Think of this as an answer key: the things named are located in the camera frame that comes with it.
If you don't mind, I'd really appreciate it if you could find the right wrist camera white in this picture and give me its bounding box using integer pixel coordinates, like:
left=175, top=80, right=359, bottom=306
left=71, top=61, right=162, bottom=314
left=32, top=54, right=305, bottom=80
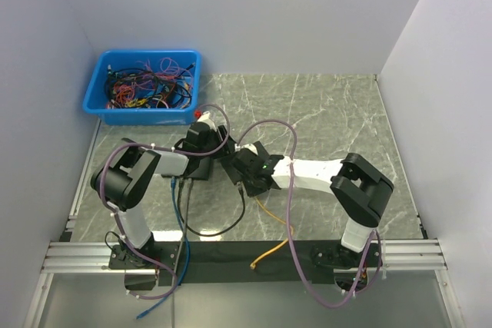
left=234, top=144, right=258, bottom=155

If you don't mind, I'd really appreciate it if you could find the blue plastic bin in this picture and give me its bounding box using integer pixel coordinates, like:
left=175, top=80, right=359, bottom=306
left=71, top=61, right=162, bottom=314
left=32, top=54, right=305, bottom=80
left=82, top=49, right=201, bottom=125

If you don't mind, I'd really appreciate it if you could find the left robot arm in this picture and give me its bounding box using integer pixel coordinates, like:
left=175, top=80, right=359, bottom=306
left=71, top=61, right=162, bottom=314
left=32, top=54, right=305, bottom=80
left=91, top=118, right=236, bottom=268

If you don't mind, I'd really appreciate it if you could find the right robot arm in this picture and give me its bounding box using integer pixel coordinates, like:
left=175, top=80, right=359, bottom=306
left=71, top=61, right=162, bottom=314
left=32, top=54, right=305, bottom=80
left=231, top=147, right=394, bottom=266

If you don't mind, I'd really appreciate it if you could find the black network switch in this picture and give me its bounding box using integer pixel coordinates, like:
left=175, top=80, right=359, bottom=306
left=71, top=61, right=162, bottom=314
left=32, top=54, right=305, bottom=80
left=220, top=141, right=284, bottom=197
left=160, top=157, right=212, bottom=181

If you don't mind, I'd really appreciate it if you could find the tangled coloured cables bundle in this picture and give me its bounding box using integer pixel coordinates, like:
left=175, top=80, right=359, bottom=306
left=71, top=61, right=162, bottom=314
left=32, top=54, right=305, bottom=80
left=103, top=56, right=196, bottom=111

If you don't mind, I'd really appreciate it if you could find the black ethernet cable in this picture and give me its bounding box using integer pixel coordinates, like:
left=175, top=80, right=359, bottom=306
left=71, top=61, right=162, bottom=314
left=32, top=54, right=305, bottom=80
left=184, top=177, right=247, bottom=237

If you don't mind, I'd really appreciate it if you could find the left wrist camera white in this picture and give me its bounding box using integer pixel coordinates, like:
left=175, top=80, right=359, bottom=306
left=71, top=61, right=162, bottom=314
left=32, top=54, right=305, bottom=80
left=197, top=111, right=216, bottom=131

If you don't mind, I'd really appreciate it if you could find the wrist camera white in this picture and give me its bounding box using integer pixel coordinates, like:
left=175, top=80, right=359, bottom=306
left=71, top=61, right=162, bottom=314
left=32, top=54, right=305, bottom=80
left=197, top=111, right=216, bottom=131
left=234, top=144, right=258, bottom=155

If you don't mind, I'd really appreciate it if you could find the blue ethernet cable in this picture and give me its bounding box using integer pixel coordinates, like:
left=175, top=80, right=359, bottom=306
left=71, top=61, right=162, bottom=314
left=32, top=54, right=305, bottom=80
left=135, top=177, right=192, bottom=320

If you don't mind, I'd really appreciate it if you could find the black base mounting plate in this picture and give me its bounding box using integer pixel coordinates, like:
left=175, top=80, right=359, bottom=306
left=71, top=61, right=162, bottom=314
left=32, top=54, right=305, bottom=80
left=109, top=240, right=385, bottom=287

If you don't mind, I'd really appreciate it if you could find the orange ethernet cable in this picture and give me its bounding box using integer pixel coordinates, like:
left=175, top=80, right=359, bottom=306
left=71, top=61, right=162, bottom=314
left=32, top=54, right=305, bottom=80
left=249, top=196, right=295, bottom=270

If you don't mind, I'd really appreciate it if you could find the aluminium rail frame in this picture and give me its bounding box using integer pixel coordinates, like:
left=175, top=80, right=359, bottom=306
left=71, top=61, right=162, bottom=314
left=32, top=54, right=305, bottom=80
left=42, top=74, right=450, bottom=327

